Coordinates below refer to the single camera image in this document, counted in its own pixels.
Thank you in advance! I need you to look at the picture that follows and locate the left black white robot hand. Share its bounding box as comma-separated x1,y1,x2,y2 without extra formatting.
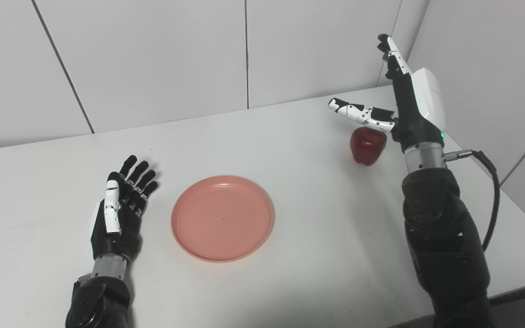
90,155,159,262

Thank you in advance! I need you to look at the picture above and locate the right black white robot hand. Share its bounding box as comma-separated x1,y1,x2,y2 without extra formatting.
328,34,446,153

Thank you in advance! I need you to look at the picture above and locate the red apple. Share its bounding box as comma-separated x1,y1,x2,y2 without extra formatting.
350,127,387,166

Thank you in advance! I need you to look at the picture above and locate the pink plate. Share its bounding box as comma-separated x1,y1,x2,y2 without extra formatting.
170,175,275,263

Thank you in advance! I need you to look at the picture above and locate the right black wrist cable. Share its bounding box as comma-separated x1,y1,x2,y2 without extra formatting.
443,149,501,252

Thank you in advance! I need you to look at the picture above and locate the black table frame bar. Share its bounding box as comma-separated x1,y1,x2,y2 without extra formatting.
490,287,525,306

